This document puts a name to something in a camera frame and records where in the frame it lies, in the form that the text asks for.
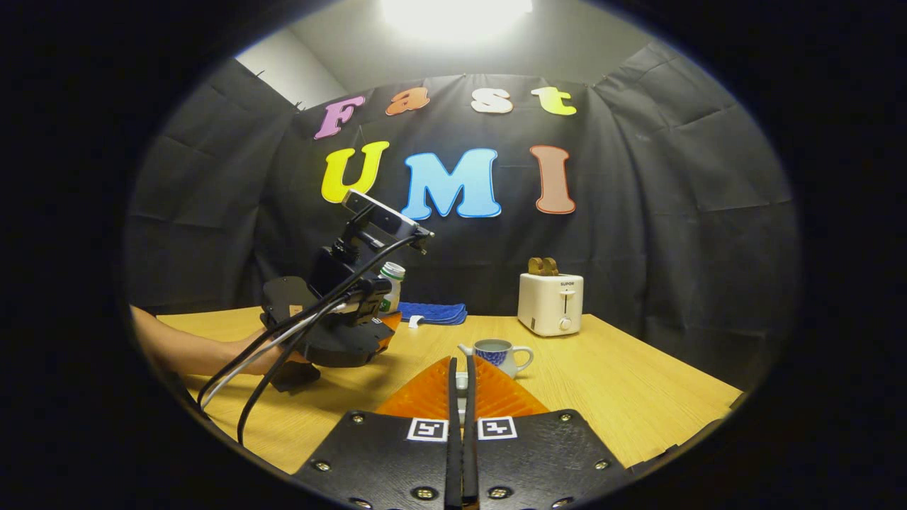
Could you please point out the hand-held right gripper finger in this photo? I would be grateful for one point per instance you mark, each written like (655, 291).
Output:
(470, 453)
(453, 453)

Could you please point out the ceiling light panel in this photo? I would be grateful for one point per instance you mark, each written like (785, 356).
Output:
(457, 14)

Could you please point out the white blue teacup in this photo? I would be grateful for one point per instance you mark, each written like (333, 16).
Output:
(496, 353)

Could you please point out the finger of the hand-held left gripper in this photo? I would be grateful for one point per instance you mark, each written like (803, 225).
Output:
(387, 333)

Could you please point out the brown toast slice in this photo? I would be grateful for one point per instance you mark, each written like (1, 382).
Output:
(536, 267)
(552, 267)

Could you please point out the black backdrop cloth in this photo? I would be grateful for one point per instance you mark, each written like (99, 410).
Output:
(638, 212)

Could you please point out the white plastic water bottle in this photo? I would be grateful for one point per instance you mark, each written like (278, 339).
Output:
(391, 287)

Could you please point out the blue folded towel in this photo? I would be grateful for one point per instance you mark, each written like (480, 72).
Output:
(434, 312)

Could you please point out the white toaster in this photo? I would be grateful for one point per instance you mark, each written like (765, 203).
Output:
(549, 304)

